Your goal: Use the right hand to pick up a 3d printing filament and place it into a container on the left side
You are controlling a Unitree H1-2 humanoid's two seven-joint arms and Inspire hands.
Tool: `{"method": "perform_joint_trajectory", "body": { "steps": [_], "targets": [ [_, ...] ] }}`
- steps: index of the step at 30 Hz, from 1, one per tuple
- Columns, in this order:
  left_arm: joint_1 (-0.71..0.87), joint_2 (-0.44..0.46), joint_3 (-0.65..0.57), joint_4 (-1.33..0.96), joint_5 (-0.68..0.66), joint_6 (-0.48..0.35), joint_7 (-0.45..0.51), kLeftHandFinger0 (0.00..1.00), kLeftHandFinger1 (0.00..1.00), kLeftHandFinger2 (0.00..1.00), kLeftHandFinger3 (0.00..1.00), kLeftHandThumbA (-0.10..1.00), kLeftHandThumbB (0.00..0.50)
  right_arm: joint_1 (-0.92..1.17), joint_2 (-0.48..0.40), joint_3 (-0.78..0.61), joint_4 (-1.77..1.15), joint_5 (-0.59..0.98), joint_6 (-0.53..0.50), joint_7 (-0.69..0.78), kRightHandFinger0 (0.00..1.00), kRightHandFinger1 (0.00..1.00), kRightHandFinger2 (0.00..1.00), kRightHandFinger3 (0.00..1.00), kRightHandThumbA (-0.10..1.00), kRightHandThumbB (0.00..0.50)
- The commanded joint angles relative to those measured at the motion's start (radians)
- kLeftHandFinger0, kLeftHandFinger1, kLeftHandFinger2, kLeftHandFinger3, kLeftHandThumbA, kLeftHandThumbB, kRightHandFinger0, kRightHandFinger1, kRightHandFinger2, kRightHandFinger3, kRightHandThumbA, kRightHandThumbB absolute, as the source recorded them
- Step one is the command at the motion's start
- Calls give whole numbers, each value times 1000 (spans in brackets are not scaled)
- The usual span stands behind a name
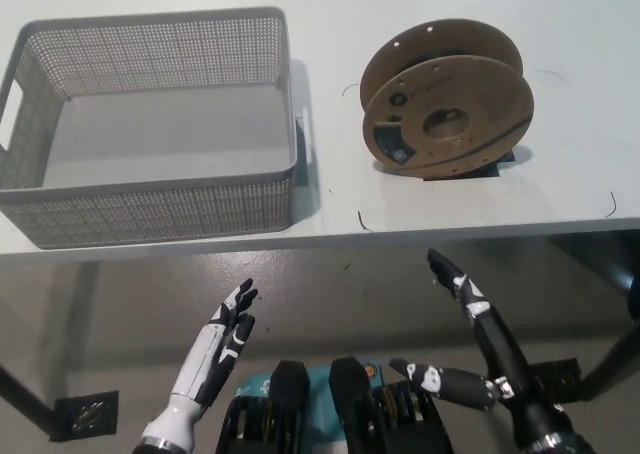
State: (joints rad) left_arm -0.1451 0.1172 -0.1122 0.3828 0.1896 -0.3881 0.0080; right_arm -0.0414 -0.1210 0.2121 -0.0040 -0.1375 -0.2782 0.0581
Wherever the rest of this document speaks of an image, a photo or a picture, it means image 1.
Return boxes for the white and black left hand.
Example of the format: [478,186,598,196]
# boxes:
[168,278,260,416]

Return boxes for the black and teal robot body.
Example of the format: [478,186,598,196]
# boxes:
[214,356,456,454]

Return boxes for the grey perforated storage basket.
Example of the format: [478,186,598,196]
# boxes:
[0,6,316,251]

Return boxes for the black table leg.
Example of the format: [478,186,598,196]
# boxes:
[0,361,66,436]
[579,323,640,401]

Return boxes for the black table frame brace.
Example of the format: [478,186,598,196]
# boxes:
[547,231,640,323]

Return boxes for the black tape patch on table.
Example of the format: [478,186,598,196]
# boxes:
[422,148,519,181]

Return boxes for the brown cardboard filament spool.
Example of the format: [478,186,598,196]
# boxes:
[359,19,536,179]

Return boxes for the black and white right hand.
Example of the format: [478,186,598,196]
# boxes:
[388,247,572,446]

